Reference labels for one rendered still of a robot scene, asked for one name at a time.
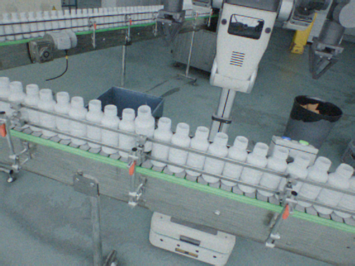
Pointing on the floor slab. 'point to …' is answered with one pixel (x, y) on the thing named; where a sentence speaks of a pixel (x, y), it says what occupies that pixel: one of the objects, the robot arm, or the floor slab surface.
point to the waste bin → (312, 120)
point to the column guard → (297, 46)
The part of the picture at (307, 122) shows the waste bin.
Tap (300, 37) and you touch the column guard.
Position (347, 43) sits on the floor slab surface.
